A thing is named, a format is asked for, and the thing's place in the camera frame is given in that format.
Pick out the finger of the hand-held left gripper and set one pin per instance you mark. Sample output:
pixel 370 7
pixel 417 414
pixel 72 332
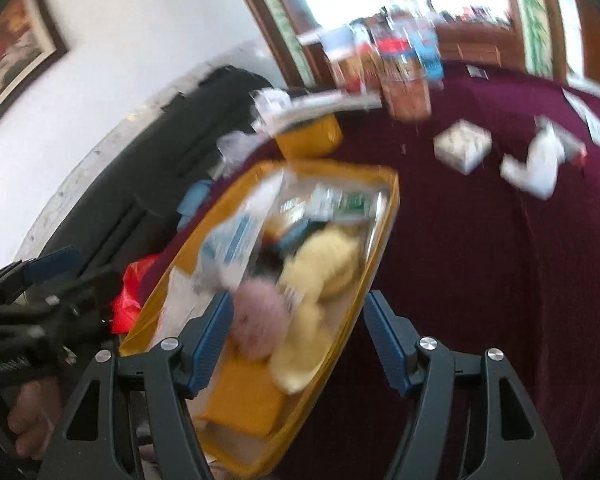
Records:
pixel 2 277
pixel 52 265

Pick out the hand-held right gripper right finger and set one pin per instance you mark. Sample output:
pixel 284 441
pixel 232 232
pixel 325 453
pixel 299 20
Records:
pixel 385 340

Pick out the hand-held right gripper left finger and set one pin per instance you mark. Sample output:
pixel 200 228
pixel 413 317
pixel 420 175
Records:
pixel 210 340

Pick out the pink fuzzy ball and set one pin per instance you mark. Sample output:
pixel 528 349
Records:
pixel 260 320

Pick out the yellow plush cloth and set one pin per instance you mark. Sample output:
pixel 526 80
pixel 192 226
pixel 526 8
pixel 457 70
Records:
pixel 320 270

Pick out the white blue patterned packet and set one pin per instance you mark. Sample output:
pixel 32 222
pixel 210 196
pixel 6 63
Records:
pixel 235 245

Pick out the person's left hand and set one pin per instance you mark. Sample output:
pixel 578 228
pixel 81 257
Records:
pixel 35 420

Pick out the red plastic bag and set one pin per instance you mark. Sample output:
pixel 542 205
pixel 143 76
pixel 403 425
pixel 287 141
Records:
pixel 130 300

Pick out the maroon tablecloth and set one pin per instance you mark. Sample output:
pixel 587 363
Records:
pixel 455 260

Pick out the blue cloth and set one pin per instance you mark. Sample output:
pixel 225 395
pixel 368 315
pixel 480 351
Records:
pixel 192 200

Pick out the black bag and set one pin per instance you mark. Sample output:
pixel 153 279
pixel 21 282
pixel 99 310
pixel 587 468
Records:
pixel 155 160

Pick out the clear plastic bag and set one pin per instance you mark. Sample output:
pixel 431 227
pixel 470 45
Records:
pixel 235 147

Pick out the white patterned box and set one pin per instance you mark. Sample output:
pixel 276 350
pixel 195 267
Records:
pixel 462 147

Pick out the small yellow box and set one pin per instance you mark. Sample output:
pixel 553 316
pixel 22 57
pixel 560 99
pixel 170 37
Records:
pixel 310 137

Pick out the white rolled cloth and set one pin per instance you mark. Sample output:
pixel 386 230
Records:
pixel 535 170

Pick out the clear jar orange contents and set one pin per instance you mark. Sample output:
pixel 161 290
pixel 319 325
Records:
pixel 405 97

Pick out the stack of newspapers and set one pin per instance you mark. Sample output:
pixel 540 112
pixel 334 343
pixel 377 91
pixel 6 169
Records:
pixel 325 102

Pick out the red white carton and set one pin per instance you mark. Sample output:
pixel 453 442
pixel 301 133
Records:
pixel 577 152

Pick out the wooden cabinet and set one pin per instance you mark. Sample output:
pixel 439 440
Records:
pixel 480 45

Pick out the framed wall picture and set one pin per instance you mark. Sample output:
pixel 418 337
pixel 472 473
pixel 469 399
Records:
pixel 15 55

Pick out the wooden window frame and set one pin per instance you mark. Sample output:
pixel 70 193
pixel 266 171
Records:
pixel 260 5

